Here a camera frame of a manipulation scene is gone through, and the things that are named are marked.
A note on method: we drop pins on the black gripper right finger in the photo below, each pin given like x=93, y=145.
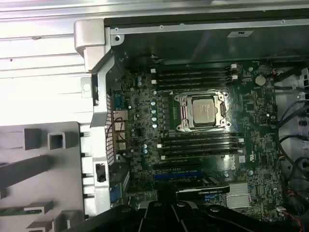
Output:
x=193, y=222

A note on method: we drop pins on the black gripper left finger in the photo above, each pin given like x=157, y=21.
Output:
x=149, y=222

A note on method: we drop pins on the green RAM stick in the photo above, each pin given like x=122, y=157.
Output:
x=14, y=212

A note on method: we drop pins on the black graphics card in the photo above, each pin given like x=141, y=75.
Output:
x=200, y=192

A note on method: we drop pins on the blue expansion slot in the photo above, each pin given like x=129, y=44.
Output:
x=178, y=175

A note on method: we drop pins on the silver chipset heatsink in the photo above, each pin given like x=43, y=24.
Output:
x=237, y=198

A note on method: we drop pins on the black expansion slot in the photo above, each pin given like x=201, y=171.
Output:
x=178, y=167

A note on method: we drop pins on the grey parts rack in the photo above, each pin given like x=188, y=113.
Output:
x=70, y=169

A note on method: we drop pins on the black PC case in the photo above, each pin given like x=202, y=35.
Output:
x=99, y=135

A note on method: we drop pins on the metal socket cover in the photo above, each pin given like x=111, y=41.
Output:
x=187, y=113

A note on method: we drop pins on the silver CPU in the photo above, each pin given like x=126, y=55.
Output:
x=204, y=112

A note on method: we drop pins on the green motherboard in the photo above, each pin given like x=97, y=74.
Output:
x=256, y=116

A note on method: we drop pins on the metal CPU socket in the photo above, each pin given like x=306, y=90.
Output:
x=183, y=97

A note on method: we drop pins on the round coin battery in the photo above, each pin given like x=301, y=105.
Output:
x=260, y=79

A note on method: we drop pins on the grey metal disk bay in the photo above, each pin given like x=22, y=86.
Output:
x=304, y=77

